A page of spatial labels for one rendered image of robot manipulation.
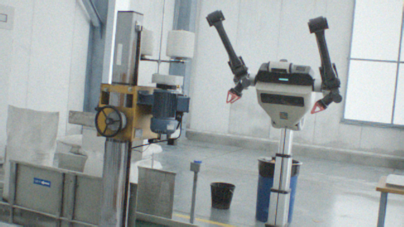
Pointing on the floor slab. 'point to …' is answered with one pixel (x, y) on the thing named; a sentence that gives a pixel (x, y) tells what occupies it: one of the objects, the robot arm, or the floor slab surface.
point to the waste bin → (263, 203)
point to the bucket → (221, 195)
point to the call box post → (194, 198)
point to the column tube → (122, 22)
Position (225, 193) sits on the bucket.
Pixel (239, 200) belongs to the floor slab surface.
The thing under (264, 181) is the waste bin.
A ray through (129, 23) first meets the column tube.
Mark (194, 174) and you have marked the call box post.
